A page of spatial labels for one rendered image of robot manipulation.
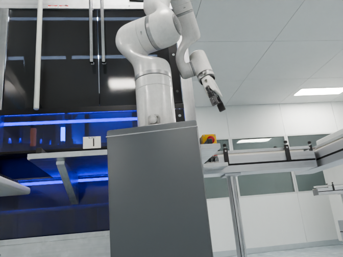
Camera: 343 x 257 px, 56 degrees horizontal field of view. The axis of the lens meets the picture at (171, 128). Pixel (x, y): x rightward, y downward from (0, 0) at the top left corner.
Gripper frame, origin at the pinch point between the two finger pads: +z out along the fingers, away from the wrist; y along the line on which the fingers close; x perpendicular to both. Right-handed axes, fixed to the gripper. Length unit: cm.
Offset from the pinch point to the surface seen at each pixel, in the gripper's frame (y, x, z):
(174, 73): 6.0, 16.4, -32.9
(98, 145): -17, 58, -4
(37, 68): -41, 67, -45
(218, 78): 346, 55, -217
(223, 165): 19.1, 13.7, 21.2
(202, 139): 13.2, 17.0, 6.0
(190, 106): 10.1, 16.2, -12.5
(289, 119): 562, -11, -169
